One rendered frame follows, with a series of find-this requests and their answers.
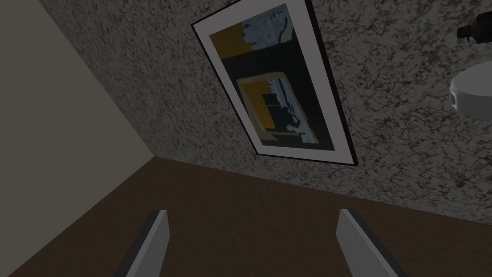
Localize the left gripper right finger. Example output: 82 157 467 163
336 209 409 277

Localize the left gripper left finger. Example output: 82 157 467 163
114 209 170 277

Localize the framed abstract wall picture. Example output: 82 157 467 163
190 0 359 167

